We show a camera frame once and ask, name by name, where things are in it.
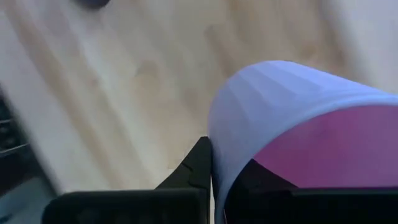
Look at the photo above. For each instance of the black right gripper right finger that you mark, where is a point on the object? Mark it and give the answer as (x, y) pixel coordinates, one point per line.
(255, 193)

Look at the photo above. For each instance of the lilac plastic mug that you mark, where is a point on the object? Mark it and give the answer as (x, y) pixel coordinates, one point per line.
(280, 93)

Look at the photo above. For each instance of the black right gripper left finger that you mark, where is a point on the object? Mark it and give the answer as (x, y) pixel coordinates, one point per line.
(196, 171)

